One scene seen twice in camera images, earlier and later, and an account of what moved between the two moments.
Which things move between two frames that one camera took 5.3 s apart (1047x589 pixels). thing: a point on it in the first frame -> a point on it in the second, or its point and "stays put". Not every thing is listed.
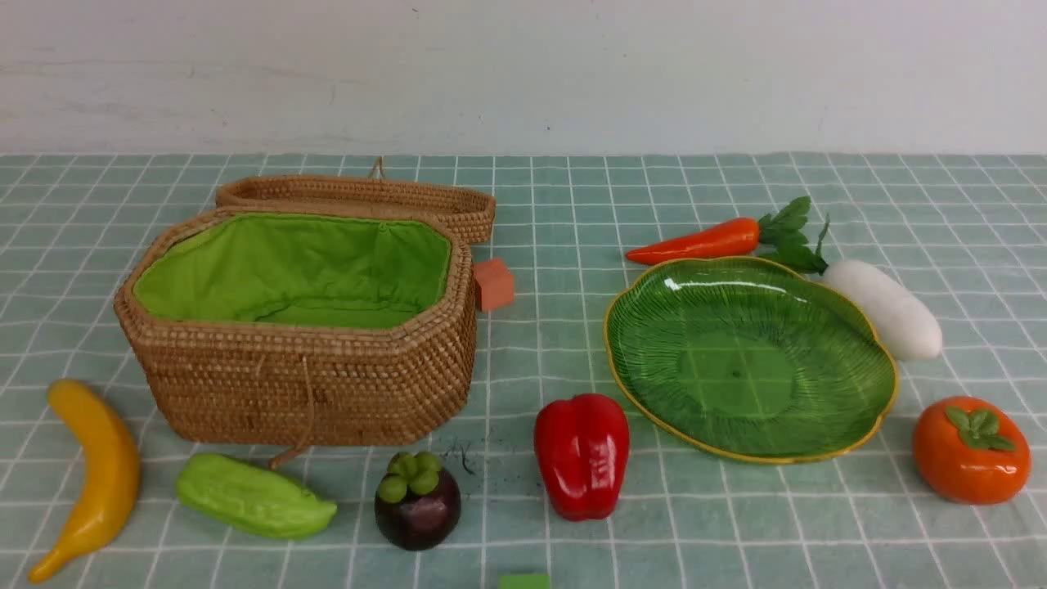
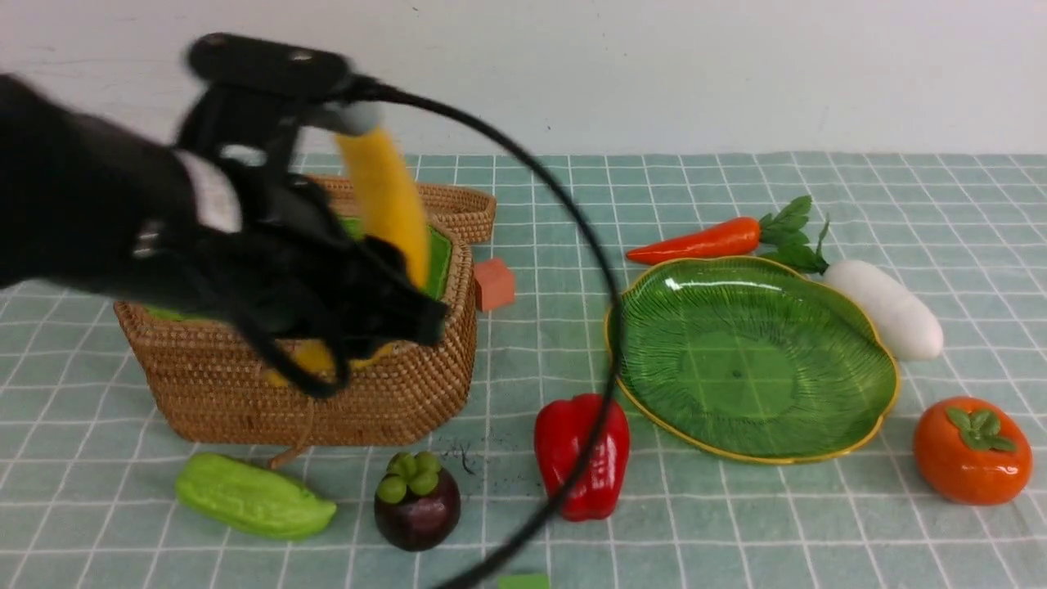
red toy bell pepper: x=581 y=445 stays put
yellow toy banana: x=114 y=475 -> x=387 y=216
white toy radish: x=908 y=328 stays put
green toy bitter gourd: x=250 y=498 stays put
